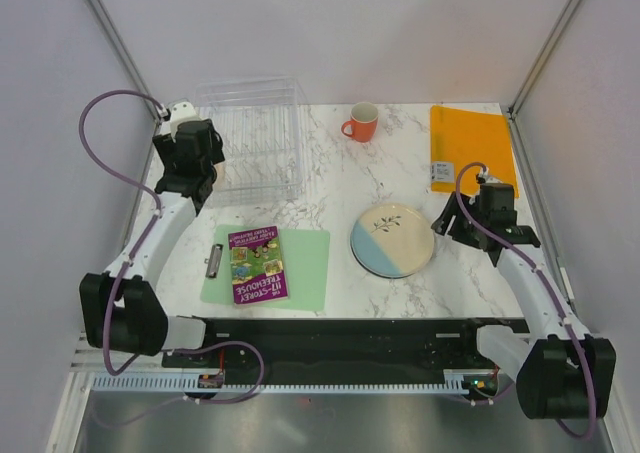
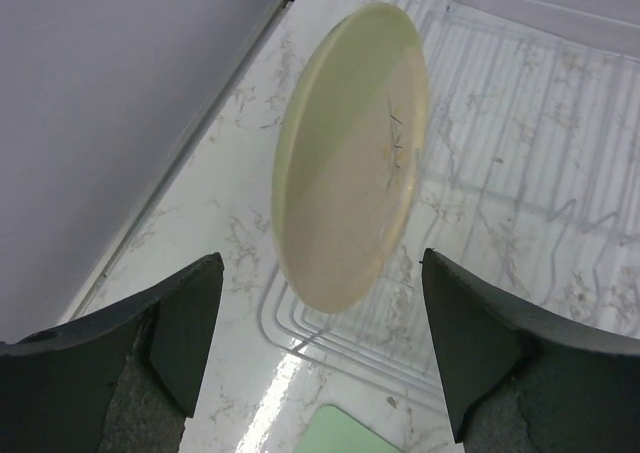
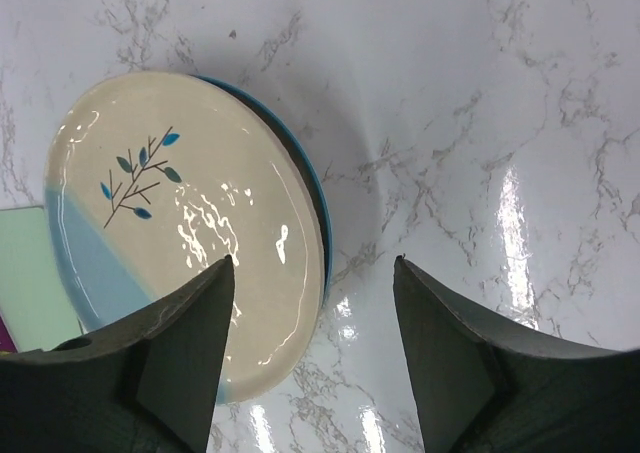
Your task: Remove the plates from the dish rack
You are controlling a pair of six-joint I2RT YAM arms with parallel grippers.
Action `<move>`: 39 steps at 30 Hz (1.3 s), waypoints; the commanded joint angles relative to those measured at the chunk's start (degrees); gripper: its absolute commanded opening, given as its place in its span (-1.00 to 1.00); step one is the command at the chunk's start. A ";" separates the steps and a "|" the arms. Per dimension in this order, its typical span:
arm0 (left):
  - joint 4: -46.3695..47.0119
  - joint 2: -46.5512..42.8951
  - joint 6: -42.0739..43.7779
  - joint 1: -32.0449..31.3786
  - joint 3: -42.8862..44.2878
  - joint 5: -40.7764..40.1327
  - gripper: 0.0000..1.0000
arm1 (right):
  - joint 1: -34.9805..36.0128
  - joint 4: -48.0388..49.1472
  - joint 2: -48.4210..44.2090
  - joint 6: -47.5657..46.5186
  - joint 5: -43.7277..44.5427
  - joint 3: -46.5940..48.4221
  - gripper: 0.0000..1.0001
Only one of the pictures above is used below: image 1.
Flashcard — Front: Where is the blue white floral plate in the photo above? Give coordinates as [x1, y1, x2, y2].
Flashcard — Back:
[350, 203, 435, 279]

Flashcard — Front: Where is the cream green plate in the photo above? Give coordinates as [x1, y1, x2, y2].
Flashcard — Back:
[212, 162, 226, 191]

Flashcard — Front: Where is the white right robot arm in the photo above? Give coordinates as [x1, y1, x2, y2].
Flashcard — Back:
[432, 183, 616, 420]

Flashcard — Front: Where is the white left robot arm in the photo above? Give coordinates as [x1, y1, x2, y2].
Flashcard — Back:
[79, 119, 224, 366]

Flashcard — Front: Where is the orange plastic folder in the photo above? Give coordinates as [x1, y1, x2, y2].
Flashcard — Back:
[430, 105, 517, 193]

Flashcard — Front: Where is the orange ceramic mug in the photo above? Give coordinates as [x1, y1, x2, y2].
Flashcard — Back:
[341, 102, 379, 143]

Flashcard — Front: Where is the purple treehouse book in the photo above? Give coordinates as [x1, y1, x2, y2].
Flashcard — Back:
[228, 226, 289, 307]

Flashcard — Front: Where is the green clipboard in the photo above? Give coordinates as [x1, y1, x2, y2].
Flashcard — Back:
[200, 224, 330, 312]

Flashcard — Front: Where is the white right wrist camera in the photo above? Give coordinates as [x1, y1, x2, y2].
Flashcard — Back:
[476, 168, 503, 185]

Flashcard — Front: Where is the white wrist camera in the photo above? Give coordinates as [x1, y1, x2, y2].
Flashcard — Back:
[157, 100, 201, 136]
[476, 168, 503, 185]

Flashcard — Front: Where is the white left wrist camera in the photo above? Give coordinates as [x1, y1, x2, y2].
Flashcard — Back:
[157, 100, 201, 136]

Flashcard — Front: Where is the clear wire dish rack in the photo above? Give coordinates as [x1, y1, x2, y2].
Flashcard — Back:
[193, 76, 303, 207]

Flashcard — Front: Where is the right aluminium frame post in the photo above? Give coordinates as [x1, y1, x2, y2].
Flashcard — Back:
[505, 0, 601, 119]

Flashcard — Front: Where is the aluminium frame post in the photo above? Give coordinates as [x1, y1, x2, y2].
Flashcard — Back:
[83, 0, 151, 95]
[505, 0, 601, 119]

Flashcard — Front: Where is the left aluminium frame post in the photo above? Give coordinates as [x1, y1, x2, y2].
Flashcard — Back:
[83, 0, 151, 95]

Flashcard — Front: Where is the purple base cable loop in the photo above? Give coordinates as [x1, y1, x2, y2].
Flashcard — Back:
[182, 340, 267, 405]

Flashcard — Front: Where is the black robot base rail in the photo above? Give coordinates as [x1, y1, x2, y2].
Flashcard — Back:
[162, 318, 529, 384]

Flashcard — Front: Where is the white slotted cable duct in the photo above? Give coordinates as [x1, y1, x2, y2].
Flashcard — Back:
[90, 369, 491, 395]

